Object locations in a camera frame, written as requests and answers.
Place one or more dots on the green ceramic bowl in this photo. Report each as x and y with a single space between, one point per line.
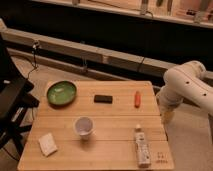
61 93

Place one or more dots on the black chair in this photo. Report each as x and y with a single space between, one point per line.
15 99

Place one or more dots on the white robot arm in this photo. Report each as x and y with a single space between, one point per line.
184 81

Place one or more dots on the black rectangular block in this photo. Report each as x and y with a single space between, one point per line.
103 99

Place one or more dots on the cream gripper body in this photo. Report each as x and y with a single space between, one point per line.
167 114

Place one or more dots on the white folded cloth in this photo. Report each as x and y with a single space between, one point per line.
47 144

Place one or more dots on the clear plastic cup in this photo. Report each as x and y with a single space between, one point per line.
83 127

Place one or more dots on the white plastic bottle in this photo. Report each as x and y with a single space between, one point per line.
142 150

